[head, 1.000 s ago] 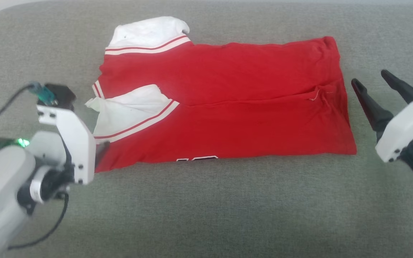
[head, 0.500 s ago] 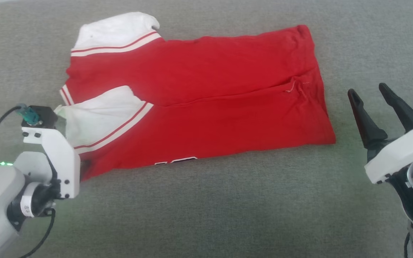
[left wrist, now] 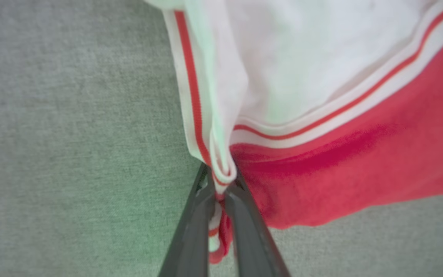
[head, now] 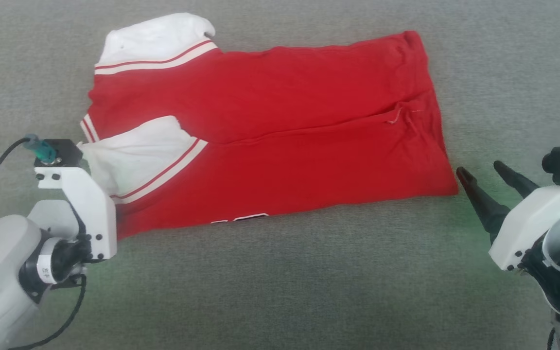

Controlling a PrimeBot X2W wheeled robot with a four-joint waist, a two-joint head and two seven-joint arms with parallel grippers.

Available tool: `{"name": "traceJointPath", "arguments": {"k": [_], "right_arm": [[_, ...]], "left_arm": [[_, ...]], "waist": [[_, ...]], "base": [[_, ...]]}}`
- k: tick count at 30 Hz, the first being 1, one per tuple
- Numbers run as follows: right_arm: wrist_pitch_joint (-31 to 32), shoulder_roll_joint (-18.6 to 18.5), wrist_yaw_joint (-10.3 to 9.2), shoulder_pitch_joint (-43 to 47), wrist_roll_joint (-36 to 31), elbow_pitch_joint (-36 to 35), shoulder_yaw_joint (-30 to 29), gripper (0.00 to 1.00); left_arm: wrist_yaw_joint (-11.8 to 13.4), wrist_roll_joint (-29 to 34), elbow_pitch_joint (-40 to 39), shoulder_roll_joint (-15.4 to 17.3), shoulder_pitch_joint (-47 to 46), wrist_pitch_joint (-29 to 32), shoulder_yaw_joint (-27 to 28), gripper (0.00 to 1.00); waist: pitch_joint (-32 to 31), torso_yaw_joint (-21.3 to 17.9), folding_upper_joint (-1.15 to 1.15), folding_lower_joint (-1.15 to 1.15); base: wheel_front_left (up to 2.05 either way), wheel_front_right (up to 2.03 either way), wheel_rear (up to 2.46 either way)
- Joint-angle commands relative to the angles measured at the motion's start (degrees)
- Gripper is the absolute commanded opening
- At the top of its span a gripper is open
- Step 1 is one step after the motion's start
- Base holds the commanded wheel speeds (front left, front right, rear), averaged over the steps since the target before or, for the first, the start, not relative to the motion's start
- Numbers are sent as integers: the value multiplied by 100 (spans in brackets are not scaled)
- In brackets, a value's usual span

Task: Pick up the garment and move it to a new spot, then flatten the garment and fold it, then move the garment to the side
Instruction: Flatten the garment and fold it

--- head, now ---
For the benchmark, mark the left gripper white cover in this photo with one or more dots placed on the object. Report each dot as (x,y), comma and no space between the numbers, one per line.
(97,218)

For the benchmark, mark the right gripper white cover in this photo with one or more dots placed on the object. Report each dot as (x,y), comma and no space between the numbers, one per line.
(528,223)

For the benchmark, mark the red and white jersey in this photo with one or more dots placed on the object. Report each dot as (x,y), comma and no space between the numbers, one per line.
(285,121)

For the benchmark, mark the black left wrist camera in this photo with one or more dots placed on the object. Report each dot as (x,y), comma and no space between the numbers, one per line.
(68,153)

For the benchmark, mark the teal left camera plug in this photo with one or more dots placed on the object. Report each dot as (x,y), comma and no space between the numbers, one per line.
(42,149)

